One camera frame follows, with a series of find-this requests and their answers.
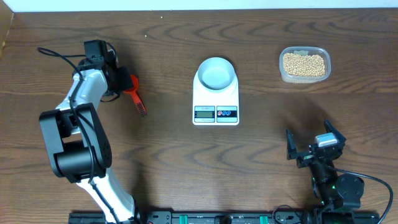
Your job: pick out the soybeans in container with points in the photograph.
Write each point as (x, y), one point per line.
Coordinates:
(304, 65)

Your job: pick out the red plastic measuring scoop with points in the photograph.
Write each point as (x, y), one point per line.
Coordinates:
(135, 96)

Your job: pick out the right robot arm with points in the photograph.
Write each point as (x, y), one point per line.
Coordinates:
(340, 194)

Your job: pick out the cardboard panel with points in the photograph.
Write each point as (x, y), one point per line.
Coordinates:
(6, 18)

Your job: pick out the grey round bowl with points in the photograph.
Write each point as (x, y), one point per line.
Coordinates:
(216, 73)

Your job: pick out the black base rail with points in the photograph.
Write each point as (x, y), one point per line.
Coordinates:
(283, 216)

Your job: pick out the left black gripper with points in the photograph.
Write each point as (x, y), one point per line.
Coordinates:
(127, 82)

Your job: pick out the white digital kitchen scale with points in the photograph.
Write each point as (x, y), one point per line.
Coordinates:
(215, 108)

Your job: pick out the clear plastic container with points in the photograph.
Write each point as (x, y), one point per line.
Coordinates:
(305, 51)

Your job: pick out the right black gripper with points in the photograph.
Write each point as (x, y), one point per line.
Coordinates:
(305, 157)

